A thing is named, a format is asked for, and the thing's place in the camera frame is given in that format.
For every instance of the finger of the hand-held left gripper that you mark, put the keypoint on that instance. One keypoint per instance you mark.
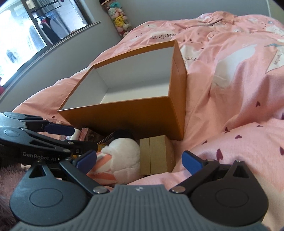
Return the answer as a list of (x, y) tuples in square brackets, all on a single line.
[(57, 129), (84, 147)]

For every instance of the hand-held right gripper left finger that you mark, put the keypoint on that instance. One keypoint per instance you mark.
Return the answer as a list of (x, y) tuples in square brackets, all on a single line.
[(85, 160)]

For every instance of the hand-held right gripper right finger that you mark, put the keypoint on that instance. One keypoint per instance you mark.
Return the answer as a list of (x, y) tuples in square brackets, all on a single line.
[(190, 163)]

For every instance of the pink glitter box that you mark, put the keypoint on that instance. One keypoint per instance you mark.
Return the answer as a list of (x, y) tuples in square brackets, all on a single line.
[(85, 133)]

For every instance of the small kraft cardboard box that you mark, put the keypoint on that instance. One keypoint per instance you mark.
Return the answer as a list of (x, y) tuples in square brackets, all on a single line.
[(157, 155)]

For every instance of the white black orange plush toy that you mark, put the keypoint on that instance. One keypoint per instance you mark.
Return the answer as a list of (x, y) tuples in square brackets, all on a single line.
[(124, 155)]

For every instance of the orange cardboard box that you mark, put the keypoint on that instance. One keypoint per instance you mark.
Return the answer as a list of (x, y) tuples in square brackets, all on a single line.
[(133, 117)]

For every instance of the white floral cup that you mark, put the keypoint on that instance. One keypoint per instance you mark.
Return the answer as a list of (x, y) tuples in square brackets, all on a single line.
[(76, 134)]

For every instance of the pink white striped item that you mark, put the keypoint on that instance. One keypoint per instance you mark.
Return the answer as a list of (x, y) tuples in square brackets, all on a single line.
[(101, 172)]

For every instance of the pink printed blanket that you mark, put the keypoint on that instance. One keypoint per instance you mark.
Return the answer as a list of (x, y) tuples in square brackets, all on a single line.
[(233, 88)]

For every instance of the hanging black garment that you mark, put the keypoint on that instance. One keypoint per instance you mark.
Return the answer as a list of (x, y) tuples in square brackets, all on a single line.
[(50, 31)]

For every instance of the window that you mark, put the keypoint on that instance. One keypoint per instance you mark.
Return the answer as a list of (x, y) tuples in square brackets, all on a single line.
[(17, 33)]

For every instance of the clear tube of plush toys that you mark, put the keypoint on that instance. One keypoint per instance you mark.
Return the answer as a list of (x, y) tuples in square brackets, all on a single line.
[(118, 20)]

